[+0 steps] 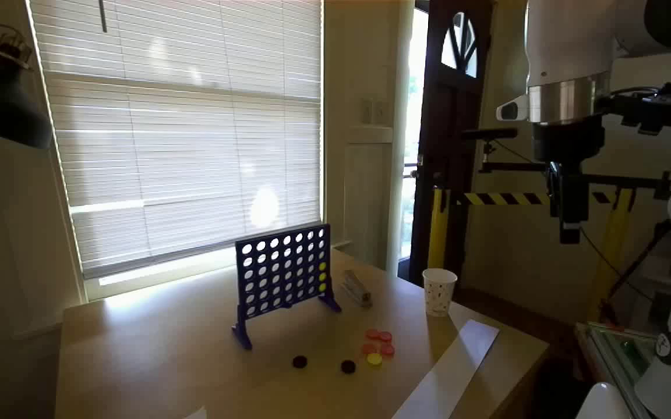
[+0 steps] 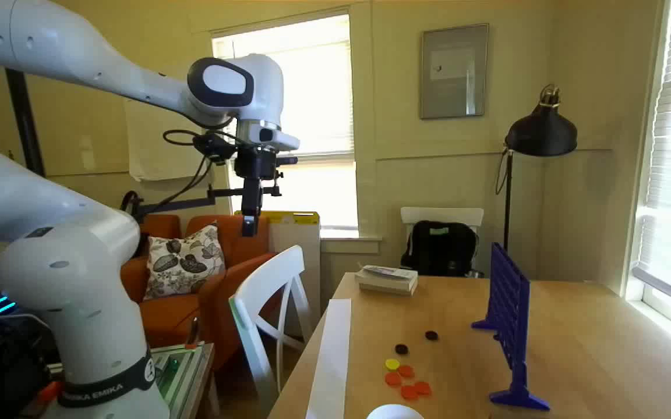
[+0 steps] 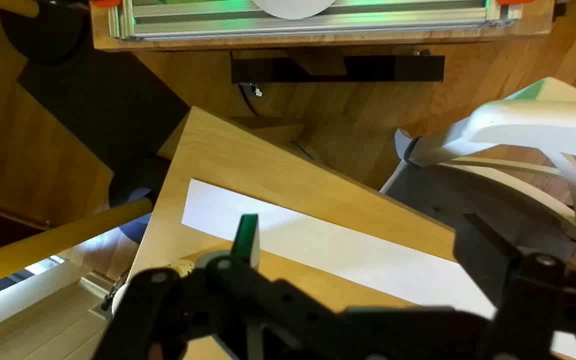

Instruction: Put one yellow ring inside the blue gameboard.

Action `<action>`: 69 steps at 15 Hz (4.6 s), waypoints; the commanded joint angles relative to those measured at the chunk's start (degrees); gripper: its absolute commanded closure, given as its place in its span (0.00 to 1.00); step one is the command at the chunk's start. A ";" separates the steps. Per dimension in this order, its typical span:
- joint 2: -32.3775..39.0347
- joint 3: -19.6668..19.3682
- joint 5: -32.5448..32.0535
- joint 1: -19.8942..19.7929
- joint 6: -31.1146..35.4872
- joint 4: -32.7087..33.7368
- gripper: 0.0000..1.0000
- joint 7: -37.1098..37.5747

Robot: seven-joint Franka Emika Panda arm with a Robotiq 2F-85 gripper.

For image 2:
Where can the black vertical pole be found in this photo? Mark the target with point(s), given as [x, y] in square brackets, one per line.
[23, 124]

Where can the black game disc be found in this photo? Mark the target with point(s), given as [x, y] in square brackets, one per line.
[402, 350]

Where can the white storage box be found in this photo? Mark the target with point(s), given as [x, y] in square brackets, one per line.
[441, 212]

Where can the white paper cup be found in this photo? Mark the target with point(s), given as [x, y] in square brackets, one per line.
[395, 414]

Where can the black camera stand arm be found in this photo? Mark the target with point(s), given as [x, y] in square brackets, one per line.
[227, 191]

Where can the yellow game disc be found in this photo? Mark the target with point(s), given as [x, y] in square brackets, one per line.
[391, 364]

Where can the patterned throw pillow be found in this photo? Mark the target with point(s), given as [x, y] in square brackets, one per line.
[185, 259]

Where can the orange game disc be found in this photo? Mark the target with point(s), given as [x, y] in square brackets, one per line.
[409, 394]
[391, 380]
[405, 371]
[421, 387]

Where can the green white game box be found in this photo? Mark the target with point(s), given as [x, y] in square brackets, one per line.
[180, 373]

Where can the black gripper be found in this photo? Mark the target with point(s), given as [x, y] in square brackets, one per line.
[257, 162]

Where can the white wall poster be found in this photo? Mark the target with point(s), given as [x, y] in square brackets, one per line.
[167, 148]

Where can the white flat box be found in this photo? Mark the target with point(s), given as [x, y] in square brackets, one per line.
[386, 280]

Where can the bright window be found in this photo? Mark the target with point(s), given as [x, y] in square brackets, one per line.
[313, 95]

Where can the grey wall panel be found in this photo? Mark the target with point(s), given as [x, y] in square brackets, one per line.
[452, 72]

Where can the blue upright gameboard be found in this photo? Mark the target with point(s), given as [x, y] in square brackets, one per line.
[505, 303]

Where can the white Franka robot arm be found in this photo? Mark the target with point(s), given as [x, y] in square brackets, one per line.
[56, 265]

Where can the black floor lamp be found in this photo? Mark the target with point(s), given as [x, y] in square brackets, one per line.
[541, 130]

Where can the white wooden chair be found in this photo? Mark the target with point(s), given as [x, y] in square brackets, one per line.
[261, 292]

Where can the orange sofa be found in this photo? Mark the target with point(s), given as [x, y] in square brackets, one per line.
[172, 318]

